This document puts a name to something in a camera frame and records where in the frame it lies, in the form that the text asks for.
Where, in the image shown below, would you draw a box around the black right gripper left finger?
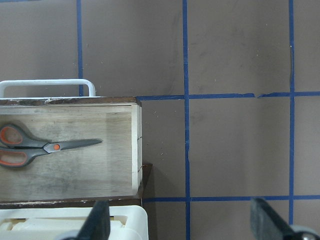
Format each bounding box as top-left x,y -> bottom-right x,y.
76,201 -> 111,240

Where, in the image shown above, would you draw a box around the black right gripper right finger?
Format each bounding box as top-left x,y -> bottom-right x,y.
250,198 -> 295,240

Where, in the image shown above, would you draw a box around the light wooden drawer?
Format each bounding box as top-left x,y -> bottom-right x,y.
0,79 -> 143,202

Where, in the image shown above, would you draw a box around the grey orange scissors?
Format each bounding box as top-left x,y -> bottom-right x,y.
0,124 -> 102,168

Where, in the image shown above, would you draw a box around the white plastic tray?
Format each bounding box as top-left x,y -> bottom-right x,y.
0,205 -> 149,240

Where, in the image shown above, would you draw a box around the dark wooden cabinet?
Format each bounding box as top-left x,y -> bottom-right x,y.
0,163 -> 153,210

